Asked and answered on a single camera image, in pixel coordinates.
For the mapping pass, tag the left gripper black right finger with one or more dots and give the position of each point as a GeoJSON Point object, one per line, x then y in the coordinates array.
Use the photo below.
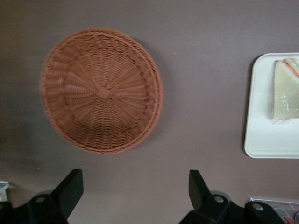
{"type": "Point", "coordinates": [205, 207]}

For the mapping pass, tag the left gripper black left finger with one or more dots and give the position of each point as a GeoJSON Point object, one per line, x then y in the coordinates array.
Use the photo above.
{"type": "Point", "coordinates": [60, 200]}

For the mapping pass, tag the triangle sandwich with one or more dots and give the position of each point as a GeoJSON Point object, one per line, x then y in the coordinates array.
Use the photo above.
{"type": "Point", "coordinates": [286, 93]}

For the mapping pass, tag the beige plastic tray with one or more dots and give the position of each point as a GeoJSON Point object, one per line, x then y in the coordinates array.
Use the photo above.
{"type": "Point", "coordinates": [261, 135]}

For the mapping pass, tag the round brown wicker basket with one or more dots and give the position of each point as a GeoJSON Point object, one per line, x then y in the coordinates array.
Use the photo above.
{"type": "Point", "coordinates": [100, 93]}

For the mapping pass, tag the clear acrylic bottle rack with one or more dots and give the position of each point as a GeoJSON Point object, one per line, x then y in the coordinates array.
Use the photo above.
{"type": "Point", "coordinates": [282, 205]}

